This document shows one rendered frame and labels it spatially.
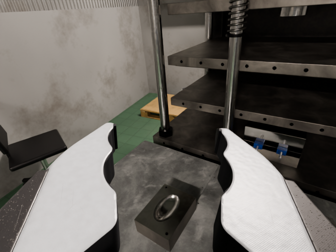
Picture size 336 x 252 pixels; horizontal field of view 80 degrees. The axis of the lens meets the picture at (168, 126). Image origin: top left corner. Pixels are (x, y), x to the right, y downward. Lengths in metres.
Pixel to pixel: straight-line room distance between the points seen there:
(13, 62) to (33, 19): 0.49
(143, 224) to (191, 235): 0.18
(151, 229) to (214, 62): 0.79
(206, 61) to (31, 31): 1.98
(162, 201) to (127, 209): 0.17
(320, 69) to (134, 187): 0.92
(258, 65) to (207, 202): 0.64
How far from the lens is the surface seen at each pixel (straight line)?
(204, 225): 0.86
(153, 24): 1.14
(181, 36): 3.80
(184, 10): 1.15
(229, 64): 1.00
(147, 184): 1.01
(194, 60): 1.12
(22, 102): 2.56
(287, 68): 1.01
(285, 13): 1.25
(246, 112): 1.11
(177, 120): 1.53
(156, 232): 0.77
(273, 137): 1.13
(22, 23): 2.61
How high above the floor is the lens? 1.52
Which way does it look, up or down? 30 degrees down
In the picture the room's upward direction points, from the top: 5 degrees counter-clockwise
